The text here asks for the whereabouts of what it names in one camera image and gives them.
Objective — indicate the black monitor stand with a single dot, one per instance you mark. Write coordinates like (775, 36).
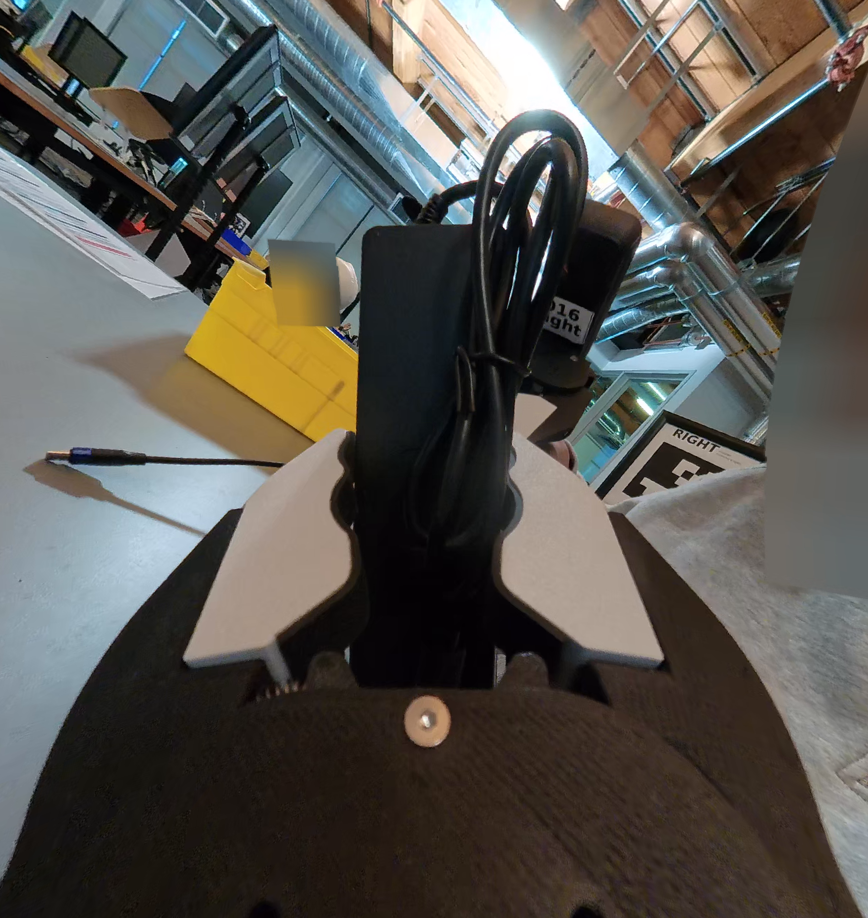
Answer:
(227, 224)
(193, 188)

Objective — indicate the red pipe valve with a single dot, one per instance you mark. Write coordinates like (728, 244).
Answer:
(850, 54)

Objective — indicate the brown chair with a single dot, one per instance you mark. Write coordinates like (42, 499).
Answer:
(129, 111)

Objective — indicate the large black monitor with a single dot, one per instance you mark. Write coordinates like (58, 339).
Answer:
(226, 86)

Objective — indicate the silver insulated pipes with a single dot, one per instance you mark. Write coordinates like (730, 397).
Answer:
(685, 244)

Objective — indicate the black power adapter brick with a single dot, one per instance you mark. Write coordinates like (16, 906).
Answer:
(405, 344)

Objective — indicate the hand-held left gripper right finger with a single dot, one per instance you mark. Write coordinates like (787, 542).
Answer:
(577, 574)

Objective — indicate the small black monitor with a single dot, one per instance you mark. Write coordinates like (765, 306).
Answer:
(269, 201)

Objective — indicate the red container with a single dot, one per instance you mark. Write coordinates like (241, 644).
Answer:
(132, 226)

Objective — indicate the person's grey hoodie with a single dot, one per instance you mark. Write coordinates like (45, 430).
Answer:
(692, 574)

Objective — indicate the white paper sheet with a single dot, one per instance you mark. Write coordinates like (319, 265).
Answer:
(39, 201)

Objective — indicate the yellow plastic bin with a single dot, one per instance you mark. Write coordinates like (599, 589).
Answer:
(261, 351)

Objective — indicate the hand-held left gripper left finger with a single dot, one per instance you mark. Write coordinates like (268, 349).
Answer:
(276, 559)

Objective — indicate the black framed marker sign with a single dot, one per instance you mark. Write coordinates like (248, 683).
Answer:
(692, 466)

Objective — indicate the distant black monitor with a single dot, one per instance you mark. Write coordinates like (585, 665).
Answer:
(86, 46)

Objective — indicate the person's right hand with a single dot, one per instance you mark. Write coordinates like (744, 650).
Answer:
(563, 459)

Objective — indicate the silver ventilation duct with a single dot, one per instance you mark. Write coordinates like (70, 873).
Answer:
(348, 79)

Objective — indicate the wooden desk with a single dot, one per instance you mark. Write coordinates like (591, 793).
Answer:
(46, 102)

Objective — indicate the white round object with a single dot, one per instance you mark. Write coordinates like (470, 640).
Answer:
(346, 283)

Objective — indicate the blue storage bins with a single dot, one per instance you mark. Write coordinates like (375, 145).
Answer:
(233, 244)

